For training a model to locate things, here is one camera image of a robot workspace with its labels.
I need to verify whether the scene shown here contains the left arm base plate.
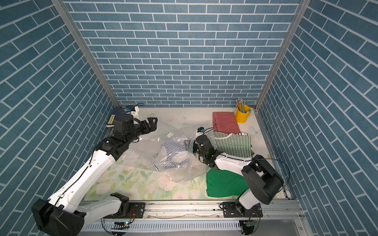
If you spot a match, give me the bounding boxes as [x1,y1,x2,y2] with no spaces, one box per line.
[105,202,146,220]

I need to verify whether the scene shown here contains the clear bag with striped clothes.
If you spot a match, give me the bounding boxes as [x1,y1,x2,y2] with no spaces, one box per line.
[150,126,219,183]

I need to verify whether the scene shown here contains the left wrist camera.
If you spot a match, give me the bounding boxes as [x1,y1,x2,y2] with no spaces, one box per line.
[124,105,139,118]

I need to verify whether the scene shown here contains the yellow pencil cup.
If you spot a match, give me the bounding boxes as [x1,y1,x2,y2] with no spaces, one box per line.
[235,105,252,124]

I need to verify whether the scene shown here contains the coloured pencils bundle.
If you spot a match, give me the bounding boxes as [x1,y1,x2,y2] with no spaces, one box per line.
[237,98,245,113]

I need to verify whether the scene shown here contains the blue white striped tank top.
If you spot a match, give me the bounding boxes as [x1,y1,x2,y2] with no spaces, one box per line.
[152,136,190,170]

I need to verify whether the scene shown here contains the red garment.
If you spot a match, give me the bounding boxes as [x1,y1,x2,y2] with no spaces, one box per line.
[213,112,241,134]

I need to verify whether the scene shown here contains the bright green garment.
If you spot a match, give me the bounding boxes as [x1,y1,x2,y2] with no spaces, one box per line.
[206,169,249,198]

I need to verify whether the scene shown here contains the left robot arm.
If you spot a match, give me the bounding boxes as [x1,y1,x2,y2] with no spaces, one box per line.
[31,114,158,236]

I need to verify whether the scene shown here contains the green white striped garment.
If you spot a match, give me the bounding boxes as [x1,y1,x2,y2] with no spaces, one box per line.
[214,131,255,158]

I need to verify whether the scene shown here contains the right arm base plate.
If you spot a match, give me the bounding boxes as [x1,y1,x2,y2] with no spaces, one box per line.
[220,201,263,218]

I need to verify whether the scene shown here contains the dark blue book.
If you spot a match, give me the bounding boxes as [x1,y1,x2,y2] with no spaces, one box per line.
[106,107,125,128]

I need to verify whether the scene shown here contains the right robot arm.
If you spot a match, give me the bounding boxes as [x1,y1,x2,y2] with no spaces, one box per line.
[194,134,284,210]

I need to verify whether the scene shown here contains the aluminium rail frame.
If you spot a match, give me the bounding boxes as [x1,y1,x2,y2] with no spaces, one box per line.
[80,199,312,236]

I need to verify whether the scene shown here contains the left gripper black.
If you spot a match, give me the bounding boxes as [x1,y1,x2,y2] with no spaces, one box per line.
[124,116,158,145]

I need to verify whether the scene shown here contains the clear vacuum bag with valve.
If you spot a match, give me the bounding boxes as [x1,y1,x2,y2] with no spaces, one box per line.
[115,121,178,171]

